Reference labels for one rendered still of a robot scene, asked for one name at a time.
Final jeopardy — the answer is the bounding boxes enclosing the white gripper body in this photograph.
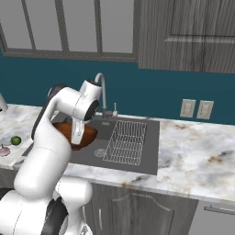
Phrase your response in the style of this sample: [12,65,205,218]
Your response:
[71,117,86,146]

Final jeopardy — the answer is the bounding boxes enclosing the brown bowl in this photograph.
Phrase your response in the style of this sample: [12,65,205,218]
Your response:
[51,121,99,151]

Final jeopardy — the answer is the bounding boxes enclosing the small white sink sprayer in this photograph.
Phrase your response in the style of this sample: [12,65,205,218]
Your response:
[112,102,119,118]

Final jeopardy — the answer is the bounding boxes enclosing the green avocado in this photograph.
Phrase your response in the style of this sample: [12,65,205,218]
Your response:
[10,135,22,147]

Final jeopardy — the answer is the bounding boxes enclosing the grey sink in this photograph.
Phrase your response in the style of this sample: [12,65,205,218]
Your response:
[21,111,161,176]

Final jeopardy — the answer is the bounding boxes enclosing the pale pink garlic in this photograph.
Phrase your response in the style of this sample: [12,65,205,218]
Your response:
[0,144,12,158]

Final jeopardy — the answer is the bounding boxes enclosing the white cup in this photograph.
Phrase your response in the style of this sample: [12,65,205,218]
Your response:
[0,93,9,113]

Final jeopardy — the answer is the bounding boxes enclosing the grey curved tap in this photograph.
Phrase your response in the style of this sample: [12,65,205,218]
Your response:
[94,73,114,119]

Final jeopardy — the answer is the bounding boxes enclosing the grey framed window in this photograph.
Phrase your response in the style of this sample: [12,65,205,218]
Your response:
[0,0,138,63]

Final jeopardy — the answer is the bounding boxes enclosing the grey wood base cupboard door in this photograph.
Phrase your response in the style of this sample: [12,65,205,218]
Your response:
[83,183,200,235]

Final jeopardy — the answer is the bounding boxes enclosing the grey dishwasher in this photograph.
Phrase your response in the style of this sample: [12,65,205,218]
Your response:
[185,199,235,235]

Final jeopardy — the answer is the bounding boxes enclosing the white wire rack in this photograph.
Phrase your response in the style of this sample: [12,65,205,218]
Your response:
[102,119,148,166]

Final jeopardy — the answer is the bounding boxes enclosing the silver cupboard door handle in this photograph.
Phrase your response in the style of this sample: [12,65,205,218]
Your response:
[97,207,104,231]

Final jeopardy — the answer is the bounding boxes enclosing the beige wall socket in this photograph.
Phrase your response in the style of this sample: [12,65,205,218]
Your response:
[196,99,215,120]
[179,98,197,119]

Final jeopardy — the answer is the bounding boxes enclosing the grey wood wall cupboard door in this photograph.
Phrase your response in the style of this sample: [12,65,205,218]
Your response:
[137,0,235,74]

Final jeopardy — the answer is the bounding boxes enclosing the silver dishwasher handle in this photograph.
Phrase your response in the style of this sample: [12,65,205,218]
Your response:
[203,205,235,216]

